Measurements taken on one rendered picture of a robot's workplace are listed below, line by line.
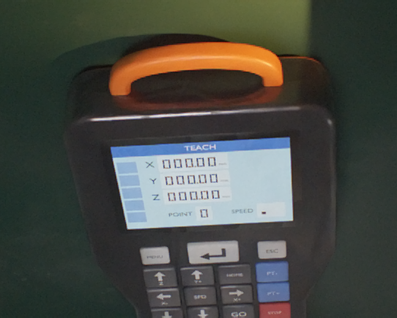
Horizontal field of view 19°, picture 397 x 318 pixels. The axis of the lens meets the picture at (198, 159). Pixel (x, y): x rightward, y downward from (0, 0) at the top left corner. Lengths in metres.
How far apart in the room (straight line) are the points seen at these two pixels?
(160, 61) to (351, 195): 0.11
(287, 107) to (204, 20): 0.04
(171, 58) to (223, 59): 0.02
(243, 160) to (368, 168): 0.06
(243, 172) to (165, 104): 0.04
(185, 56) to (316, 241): 0.09
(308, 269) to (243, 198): 0.05
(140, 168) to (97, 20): 0.05
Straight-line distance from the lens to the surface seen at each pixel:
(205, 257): 0.43
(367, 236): 0.47
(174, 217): 0.41
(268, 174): 0.39
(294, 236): 0.42
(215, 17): 0.38
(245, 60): 0.37
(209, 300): 0.45
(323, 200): 0.41
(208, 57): 0.37
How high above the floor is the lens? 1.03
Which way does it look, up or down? 41 degrees down
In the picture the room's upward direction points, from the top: 180 degrees clockwise
